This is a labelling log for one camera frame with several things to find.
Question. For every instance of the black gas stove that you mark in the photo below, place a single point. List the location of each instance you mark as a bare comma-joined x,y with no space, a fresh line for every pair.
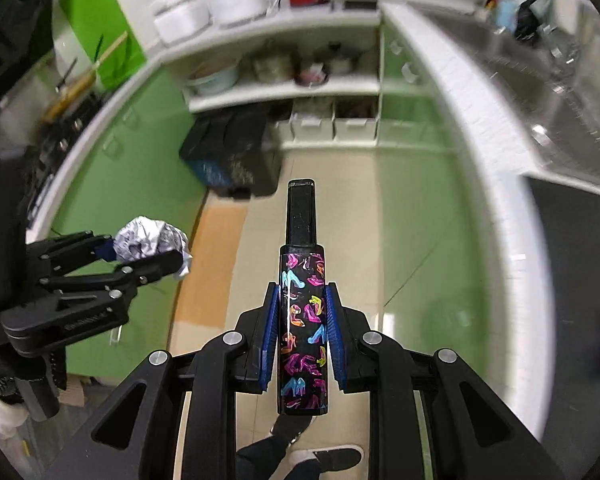
65,130

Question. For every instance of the foil ball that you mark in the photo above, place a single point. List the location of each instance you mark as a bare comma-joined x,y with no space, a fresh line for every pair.
145,235

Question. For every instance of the white open shelf unit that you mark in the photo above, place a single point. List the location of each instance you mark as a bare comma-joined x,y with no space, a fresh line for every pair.
280,92

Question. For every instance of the black stick with shoe print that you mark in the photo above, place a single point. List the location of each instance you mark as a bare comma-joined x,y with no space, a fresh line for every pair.
302,310

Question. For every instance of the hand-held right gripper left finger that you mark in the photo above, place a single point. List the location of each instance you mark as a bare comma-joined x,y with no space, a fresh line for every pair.
271,340

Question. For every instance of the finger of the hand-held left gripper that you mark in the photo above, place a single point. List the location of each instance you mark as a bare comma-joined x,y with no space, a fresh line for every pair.
150,267
65,255

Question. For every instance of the pale blue bowl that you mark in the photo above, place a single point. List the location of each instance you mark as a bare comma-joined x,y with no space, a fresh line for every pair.
212,80

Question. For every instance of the steel kitchen sink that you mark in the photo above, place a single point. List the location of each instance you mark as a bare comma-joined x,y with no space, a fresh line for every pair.
555,100

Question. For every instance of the steel pot with lid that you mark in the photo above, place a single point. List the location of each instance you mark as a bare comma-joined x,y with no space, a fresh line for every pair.
342,60

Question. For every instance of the person's shoe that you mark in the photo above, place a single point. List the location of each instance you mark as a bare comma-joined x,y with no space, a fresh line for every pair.
330,459

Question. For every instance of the white storage box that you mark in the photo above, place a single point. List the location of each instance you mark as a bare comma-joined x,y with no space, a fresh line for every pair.
305,127
355,127

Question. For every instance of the black counter mat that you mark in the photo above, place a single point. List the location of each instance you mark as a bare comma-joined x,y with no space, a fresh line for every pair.
570,260

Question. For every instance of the bin with black bag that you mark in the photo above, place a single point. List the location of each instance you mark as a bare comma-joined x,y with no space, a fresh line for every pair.
230,155

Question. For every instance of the wooden stick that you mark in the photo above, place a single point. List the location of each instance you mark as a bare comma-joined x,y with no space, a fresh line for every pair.
87,77

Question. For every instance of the blue bottle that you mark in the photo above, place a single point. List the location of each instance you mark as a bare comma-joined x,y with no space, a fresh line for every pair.
505,10

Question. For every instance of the person's leg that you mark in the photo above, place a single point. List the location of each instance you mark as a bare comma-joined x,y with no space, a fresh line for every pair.
265,460

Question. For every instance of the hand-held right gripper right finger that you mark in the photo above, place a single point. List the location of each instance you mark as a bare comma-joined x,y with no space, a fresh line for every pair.
337,340

